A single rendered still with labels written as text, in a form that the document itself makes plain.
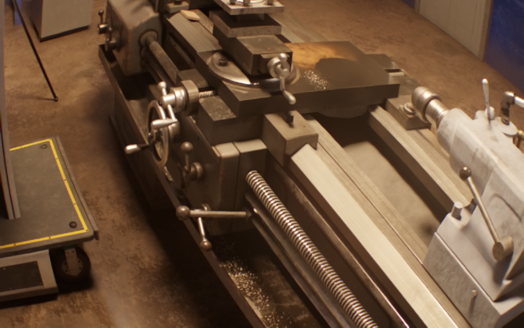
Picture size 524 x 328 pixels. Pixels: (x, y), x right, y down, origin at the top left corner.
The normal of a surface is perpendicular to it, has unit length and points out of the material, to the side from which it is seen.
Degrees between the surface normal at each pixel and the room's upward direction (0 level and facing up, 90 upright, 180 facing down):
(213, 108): 0
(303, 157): 36
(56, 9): 90
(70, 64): 0
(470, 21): 90
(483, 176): 86
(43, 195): 0
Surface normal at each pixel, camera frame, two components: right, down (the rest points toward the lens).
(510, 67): -0.90, 0.16
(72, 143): 0.09, -0.83
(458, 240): -0.75, -0.26
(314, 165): -0.46, -0.58
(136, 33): 0.42, 0.54
